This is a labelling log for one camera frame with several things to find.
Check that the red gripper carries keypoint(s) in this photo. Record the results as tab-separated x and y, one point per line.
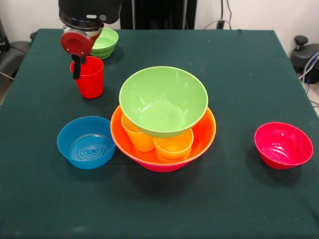
76	44

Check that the red cup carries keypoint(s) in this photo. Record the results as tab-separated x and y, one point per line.
91	82

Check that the large green bowl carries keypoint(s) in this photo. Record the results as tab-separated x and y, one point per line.
162	99

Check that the large pink bowl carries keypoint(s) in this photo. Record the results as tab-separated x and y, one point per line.
162	168

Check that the large orange bowl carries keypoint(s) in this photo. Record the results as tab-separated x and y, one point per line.
204	132

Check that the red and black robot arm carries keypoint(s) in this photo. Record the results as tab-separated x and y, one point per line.
87	10

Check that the small green bowl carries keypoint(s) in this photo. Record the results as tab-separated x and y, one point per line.
107	42

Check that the black chair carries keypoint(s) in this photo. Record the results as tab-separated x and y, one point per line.
15	54

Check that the black cabinet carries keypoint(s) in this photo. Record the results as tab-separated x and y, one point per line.
159	12

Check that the blue bowl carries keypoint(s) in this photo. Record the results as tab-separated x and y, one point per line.
86	163

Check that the black power adapter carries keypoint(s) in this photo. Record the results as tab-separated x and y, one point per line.
220	25

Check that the dark green tablecloth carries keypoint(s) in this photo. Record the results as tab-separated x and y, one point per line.
159	199

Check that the red bowl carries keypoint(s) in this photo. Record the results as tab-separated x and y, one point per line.
281	147

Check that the black equipment base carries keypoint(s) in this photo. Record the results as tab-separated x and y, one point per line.
304	54

